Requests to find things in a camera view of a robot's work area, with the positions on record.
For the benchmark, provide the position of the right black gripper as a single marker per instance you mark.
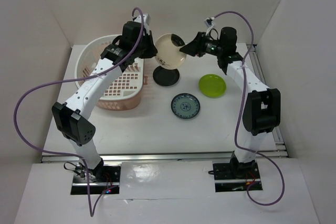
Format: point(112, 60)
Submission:
point(195, 47)

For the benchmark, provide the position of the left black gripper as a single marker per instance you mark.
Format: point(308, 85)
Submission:
point(152, 51)

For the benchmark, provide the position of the cream plate with dark patch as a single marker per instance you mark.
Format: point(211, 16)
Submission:
point(169, 56)

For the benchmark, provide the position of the black plate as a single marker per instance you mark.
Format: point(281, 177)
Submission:
point(165, 77)

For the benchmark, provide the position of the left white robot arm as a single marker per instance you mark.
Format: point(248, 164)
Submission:
point(72, 116)

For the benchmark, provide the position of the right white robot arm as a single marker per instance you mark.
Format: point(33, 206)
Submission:
point(261, 104)

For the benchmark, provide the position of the white pink dish rack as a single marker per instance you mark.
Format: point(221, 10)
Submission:
point(125, 92)

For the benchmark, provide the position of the green plate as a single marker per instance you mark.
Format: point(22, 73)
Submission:
point(212, 85)

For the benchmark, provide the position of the blue white patterned plate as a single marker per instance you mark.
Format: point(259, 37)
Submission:
point(185, 106)

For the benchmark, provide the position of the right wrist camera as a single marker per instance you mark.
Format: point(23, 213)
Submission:
point(210, 24)

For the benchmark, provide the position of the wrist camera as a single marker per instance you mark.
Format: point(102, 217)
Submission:
point(210, 24)
point(145, 17)

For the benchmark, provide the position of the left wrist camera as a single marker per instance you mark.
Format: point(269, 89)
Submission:
point(145, 17)

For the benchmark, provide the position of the aluminium rail frame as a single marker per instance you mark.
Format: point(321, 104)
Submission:
point(152, 132)

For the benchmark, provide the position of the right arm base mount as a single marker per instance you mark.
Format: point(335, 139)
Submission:
point(226, 181)

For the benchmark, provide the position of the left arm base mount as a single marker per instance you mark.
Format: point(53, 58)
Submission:
point(108, 180)

